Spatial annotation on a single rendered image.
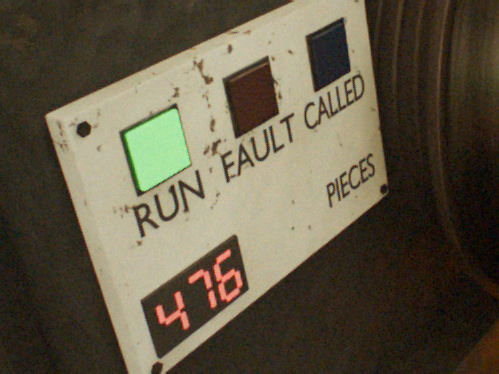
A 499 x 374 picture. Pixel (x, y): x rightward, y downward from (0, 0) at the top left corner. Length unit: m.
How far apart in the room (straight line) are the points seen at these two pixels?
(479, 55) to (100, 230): 0.27
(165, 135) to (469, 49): 0.22
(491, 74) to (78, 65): 0.27
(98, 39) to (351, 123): 0.22
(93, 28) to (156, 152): 0.08
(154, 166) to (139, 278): 0.07
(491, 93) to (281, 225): 0.17
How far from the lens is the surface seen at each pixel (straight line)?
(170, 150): 0.43
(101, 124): 0.41
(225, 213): 0.48
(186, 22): 0.46
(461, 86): 0.53
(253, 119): 0.48
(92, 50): 0.43
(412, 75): 0.58
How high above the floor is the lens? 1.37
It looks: 24 degrees down
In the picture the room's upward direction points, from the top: 11 degrees counter-clockwise
